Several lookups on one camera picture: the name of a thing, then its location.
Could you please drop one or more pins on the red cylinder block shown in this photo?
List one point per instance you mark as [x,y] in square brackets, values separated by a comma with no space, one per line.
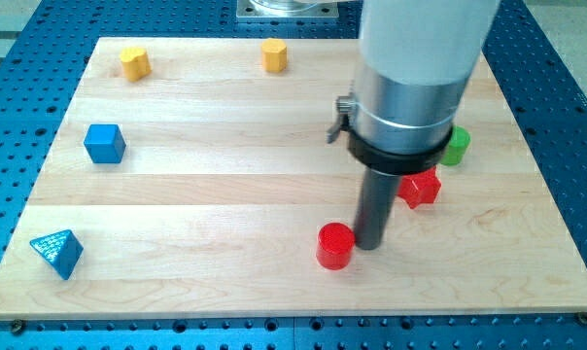
[335,244]

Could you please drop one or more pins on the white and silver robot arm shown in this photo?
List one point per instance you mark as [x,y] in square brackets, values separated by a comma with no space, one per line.
[416,57]

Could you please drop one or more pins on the blue cube block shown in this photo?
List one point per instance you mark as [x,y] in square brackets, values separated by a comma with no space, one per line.
[104,143]

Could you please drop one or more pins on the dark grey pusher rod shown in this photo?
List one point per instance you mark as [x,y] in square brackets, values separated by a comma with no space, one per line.
[375,205]

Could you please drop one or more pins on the light wooden board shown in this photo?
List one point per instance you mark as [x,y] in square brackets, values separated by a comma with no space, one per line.
[227,178]

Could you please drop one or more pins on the red star block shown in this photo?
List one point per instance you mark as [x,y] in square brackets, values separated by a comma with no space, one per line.
[419,188]

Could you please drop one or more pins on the yellow hexagon block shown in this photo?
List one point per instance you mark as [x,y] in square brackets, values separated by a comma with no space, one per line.
[274,55]

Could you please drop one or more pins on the green cylinder block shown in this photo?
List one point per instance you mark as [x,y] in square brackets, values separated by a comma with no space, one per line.
[457,147]

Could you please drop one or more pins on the yellow heart block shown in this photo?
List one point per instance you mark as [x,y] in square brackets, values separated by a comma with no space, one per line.
[135,63]

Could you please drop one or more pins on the blue pyramid block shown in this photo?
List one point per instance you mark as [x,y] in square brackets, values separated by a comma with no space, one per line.
[61,250]

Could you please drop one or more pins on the blue perforated metal table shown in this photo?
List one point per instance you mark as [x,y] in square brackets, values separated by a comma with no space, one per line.
[40,73]

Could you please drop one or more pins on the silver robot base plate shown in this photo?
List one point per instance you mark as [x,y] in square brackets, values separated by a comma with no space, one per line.
[286,9]

